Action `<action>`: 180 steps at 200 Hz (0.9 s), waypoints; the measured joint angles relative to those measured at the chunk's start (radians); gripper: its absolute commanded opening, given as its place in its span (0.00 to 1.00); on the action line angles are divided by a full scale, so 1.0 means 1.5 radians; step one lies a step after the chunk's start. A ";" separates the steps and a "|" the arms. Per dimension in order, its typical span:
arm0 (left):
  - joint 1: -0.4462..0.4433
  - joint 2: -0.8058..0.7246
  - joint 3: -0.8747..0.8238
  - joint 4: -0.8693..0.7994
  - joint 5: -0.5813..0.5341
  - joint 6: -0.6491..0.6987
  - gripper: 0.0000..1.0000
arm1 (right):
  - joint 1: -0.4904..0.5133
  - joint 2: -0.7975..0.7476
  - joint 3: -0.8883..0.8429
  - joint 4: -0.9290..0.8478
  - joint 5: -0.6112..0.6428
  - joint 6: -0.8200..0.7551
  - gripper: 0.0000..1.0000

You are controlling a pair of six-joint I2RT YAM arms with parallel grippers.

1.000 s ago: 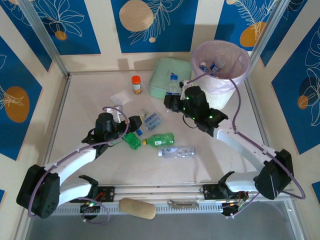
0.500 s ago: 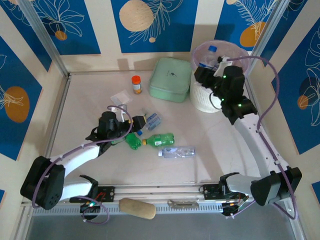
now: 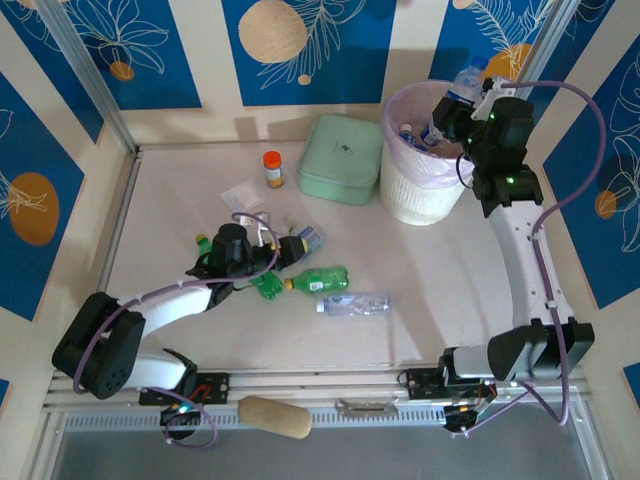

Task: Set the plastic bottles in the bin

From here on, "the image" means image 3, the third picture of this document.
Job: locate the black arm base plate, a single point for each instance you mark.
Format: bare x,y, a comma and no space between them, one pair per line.
420,385
215,387

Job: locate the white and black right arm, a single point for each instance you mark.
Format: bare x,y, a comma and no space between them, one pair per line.
520,260

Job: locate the pink plastic bin liner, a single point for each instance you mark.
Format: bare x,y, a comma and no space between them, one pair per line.
430,172

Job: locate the grey-capped clear bottle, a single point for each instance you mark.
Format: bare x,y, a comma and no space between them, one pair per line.
289,223

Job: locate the aluminium frame post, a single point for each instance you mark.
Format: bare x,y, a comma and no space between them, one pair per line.
540,50
85,75

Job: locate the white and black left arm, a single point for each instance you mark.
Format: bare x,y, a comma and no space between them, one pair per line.
170,305

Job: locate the small black circuit board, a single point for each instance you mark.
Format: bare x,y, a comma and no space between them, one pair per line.
177,415
465,417

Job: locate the flat metal bracket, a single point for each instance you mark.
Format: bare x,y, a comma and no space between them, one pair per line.
367,407

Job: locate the aluminium slotted table rail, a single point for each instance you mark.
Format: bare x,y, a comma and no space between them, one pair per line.
320,380

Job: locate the aluminium table side rail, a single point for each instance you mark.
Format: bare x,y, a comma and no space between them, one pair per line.
107,260

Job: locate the white ribbed bin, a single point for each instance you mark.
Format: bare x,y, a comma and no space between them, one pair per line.
420,200

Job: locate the long clear water bottle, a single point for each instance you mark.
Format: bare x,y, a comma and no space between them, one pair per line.
355,305

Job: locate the clear plastic bag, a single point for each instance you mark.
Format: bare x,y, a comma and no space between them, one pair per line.
243,196

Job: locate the orange-capped pill bottle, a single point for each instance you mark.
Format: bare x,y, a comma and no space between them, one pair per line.
273,172

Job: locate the mint green zip case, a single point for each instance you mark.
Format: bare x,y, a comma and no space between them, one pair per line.
340,160

